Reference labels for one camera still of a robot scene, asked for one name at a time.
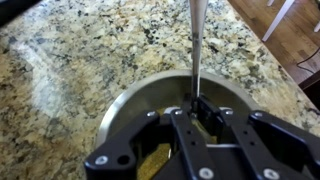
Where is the steel bowl with yellow powder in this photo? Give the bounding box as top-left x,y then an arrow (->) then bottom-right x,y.
94,69 -> 265,180

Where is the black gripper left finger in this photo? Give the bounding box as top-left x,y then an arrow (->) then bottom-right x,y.
83,93 -> 218,180

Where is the silver metal spoon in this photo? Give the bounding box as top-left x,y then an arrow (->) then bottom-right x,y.
163,0 -> 210,116

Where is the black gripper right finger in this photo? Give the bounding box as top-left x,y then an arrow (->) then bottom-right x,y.
196,94 -> 320,180

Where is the white stand leg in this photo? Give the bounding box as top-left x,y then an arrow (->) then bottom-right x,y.
261,0 -> 296,43

